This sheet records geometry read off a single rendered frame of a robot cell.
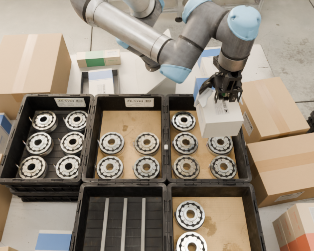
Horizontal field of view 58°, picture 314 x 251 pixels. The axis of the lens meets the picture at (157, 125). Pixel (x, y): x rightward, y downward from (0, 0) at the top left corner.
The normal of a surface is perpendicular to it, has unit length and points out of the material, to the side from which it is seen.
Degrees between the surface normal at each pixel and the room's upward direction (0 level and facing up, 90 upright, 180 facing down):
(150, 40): 34
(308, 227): 0
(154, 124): 0
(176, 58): 39
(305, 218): 0
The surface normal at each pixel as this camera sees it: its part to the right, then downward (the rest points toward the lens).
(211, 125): 0.08, 0.83
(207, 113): 0.00, -0.55
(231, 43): -0.66, 0.63
